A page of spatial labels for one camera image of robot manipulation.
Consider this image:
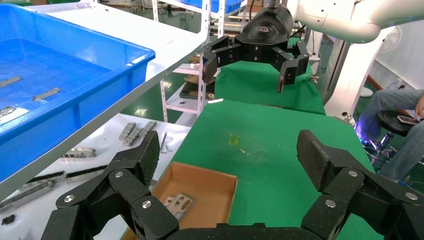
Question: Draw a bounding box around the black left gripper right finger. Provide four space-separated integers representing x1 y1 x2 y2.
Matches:
296 129 424 240

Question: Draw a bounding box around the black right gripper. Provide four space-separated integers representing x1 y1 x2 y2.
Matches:
202 4 311 95

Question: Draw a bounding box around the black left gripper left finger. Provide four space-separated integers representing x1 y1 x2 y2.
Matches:
41 130 180 240

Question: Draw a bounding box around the brown cardboard sheet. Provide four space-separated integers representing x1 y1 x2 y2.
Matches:
183 74 217 88

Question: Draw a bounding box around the brown cardboard box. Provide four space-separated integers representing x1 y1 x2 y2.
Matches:
120 161 239 240

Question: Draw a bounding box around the blue plastic tray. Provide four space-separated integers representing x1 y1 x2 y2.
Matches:
0 3 157 183

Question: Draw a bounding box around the person's hand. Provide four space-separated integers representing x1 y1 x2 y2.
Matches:
414 93 424 121

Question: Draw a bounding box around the green table cloth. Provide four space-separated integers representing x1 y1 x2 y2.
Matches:
213 37 327 116
165 98 387 240

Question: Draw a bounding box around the silver io shield plate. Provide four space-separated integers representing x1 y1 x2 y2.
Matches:
163 193 195 220

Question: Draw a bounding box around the silver toothed metal strip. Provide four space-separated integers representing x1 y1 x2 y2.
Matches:
138 120 158 138
123 127 144 147
118 121 137 142

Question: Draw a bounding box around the blue storage bin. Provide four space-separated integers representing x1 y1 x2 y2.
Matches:
180 0 246 15

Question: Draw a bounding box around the thin metal hex key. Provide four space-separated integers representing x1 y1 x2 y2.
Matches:
159 131 173 155

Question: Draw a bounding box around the black round stool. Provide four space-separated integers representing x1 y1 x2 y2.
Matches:
362 109 424 167

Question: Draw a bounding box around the white robot torso column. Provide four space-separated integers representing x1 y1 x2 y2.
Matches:
322 25 397 117

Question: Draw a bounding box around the smartphone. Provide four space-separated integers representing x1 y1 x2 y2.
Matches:
396 114 422 126

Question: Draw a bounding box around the white metal storage rack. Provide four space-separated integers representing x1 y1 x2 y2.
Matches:
150 0 249 124

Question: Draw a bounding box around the seated person in jeans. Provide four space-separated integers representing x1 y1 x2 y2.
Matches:
356 88 424 182

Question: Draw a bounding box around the grey tape strip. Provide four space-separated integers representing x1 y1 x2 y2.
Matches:
32 87 62 103
0 105 17 119
0 76 23 89

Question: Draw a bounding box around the white fan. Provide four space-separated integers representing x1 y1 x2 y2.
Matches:
377 25 403 54

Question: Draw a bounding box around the long dark metal rail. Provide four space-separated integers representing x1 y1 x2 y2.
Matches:
65 164 109 184
25 170 66 185

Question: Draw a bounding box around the white perforated steel post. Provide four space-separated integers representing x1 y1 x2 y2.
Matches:
197 0 213 117

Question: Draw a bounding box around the grey sheet metal frame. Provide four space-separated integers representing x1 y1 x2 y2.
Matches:
0 179 56 215

